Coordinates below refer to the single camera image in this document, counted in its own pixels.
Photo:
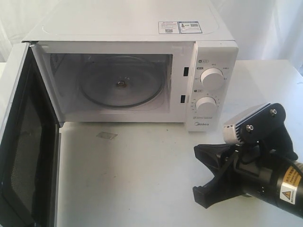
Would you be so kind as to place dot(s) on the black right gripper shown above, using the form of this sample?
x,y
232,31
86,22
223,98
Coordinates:
x,y
254,171

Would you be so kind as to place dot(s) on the white microwave door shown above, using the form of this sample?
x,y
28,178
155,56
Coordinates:
x,y
29,144

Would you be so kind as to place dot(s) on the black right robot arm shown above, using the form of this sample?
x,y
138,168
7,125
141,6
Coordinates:
x,y
290,185

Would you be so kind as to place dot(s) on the lower white microwave knob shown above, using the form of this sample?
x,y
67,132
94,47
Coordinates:
x,y
206,106

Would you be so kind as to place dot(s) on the white microwave knob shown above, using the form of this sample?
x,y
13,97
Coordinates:
x,y
212,79
206,106

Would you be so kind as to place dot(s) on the upper white microwave knob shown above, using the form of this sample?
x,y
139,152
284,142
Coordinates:
x,y
212,79

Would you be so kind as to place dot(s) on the glass microwave turntable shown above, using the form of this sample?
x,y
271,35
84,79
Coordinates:
x,y
121,81

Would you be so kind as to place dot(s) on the white microwave oven body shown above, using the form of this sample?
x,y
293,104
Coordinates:
x,y
182,38

